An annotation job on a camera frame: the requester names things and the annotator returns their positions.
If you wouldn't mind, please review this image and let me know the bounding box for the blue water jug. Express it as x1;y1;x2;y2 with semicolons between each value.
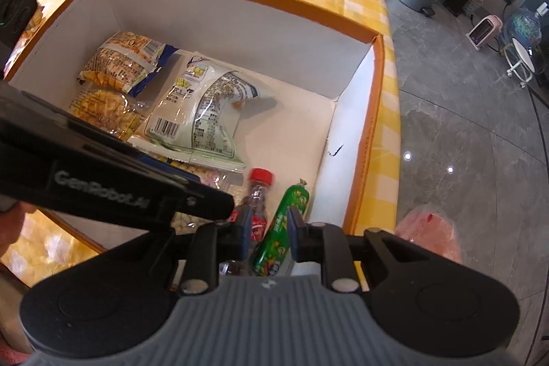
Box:
502;3;549;49

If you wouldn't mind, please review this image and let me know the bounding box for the orange cardboard box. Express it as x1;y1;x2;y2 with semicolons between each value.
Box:
2;0;385;255

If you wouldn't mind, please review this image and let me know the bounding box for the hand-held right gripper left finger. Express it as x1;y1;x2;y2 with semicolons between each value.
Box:
112;206;255;293

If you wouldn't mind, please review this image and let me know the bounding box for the pink plastic bag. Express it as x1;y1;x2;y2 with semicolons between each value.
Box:
395;203;464;264

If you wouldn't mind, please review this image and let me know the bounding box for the pink white snack packet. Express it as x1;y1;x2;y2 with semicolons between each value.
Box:
141;152;245;232

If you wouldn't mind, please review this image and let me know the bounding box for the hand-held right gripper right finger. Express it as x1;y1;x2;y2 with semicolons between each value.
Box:
288;208;434;294

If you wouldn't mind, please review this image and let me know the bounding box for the round rice cracker packet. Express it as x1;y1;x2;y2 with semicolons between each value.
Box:
68;87;149;144

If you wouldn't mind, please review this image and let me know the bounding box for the white round stool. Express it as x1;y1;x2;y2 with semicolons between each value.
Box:
504;38;537;88

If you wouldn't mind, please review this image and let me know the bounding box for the small red cap bottle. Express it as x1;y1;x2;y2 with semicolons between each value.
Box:
219;168;275;276

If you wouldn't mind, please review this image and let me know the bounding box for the green white snack packet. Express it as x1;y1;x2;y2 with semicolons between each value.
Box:
129;51;279;174

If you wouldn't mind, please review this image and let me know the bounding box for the person's left hand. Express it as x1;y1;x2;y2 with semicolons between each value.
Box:
0;204;25;254

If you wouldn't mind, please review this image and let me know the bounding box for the yellow blue cracker packet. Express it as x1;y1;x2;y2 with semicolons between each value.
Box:
76;31;178;97

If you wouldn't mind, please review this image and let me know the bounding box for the green sausage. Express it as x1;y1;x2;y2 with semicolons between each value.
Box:
251;179;309;276

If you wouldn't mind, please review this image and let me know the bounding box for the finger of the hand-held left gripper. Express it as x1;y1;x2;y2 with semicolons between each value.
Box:
73;117;215;191

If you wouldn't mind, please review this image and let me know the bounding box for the pink space heater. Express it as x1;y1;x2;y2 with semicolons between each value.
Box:
467;15;503;49

